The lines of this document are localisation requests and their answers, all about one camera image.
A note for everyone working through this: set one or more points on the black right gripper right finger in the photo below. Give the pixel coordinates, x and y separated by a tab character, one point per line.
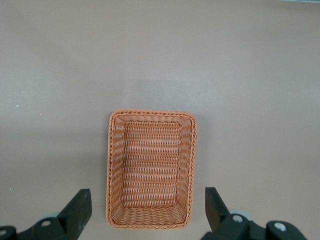
217	215

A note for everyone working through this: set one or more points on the brown table cover mat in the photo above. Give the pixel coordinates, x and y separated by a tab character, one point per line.
160	55

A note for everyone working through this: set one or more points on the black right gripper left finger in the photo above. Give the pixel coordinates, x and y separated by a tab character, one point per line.
75	215

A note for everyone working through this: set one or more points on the brown deep wicker basket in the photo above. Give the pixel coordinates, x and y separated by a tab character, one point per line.
150	162

